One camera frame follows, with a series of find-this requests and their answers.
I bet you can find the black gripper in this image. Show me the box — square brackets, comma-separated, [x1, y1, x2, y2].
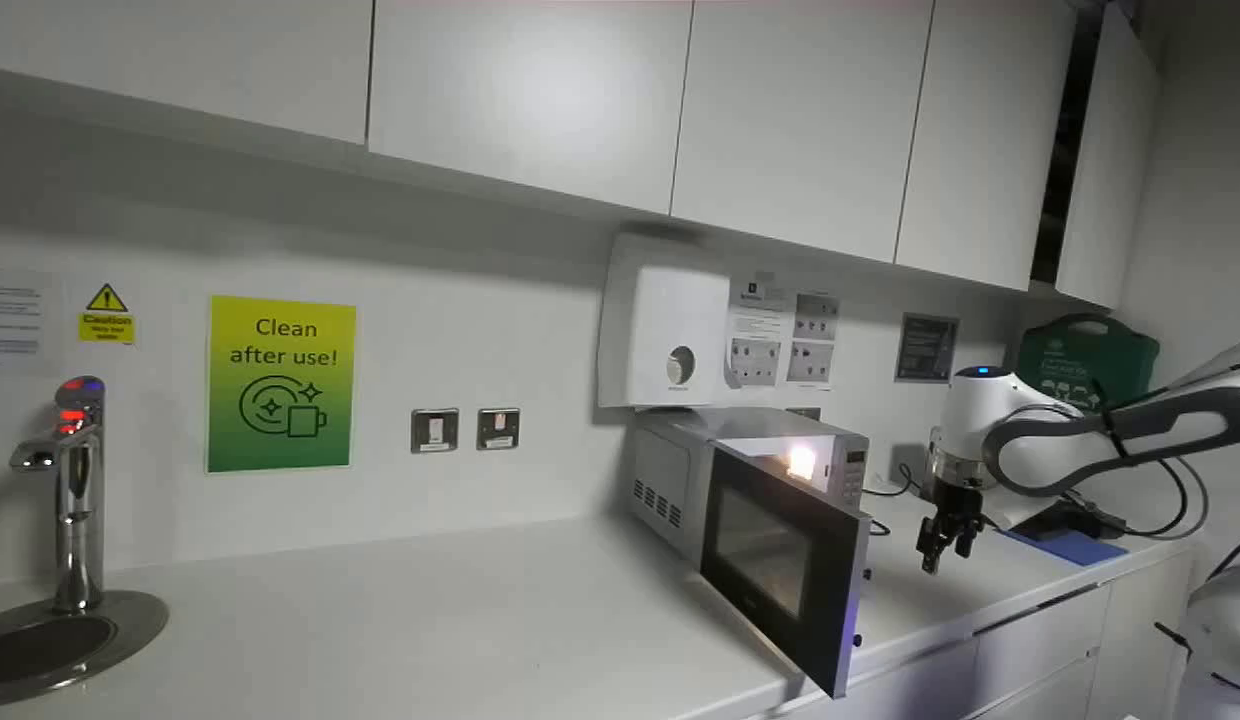
[914, 477, 986, 578]

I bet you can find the silver microwave oven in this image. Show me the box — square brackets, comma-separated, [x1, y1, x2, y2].
[683, 444, 877, 706]

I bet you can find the silver microwave oven body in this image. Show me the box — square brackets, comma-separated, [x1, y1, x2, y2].
[621, 404, 877, 563]

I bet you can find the blue flat cloth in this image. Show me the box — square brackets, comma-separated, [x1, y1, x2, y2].
[1011, 523, 1131, 572]

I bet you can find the white base cabinet unit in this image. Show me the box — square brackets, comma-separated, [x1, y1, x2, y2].
[763, 546, 1202, 720]

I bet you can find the green first aid box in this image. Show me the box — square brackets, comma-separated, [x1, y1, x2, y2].
[1014, 314, 1164, 416]

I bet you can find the white paper towel dispenser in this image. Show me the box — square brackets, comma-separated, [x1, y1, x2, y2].
[591, 235, 734, 416]

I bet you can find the white upper cabinet door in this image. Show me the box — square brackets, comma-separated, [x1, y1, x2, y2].
[890, 0, 1087, 298]
[1051, 4, 1164, 314]
[0, 0, 380, 148]
[666, 0, 938, 269]
[362, 0, 701, 221]

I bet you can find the green clean after use poster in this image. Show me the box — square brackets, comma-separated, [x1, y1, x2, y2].
[203, 293, 361, 477]

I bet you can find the yellow warning sign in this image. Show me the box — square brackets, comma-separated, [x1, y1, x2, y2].
[74, 282, 141, 353]

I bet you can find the chrome water tap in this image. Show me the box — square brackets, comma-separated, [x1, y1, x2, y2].
[6, 372, 111, 622]

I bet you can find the round metal drain tray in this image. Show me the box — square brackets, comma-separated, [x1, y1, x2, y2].
[0, 588, 171, 711]

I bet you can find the white text notice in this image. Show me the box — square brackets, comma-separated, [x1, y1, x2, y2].
[0, 282, 51, 378]

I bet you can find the black microwave power cable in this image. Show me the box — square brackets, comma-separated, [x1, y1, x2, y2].
[857, 477, 914, 540]

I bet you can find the double wall power socket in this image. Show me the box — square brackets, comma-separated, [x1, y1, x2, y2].
[888, 440, 937, 490]

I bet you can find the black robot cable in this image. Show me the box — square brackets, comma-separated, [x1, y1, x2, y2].
[980, 384, 1211, 546]

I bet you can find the dark framed wall poster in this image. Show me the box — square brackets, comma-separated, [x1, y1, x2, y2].
[890, 314, 963, 388]

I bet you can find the silver wall socket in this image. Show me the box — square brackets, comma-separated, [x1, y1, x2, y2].
[474, 404, 524, 455]
[406, 404, 462, 455]

